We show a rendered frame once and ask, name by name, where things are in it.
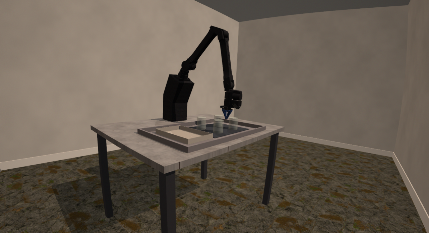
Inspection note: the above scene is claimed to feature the beige shallow tray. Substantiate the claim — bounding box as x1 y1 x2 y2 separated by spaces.
156 125 213 144

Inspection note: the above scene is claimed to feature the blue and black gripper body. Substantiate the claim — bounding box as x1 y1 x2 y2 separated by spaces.
220 99 235 110

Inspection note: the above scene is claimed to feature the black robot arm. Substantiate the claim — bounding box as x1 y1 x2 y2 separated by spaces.
174 26 242 109

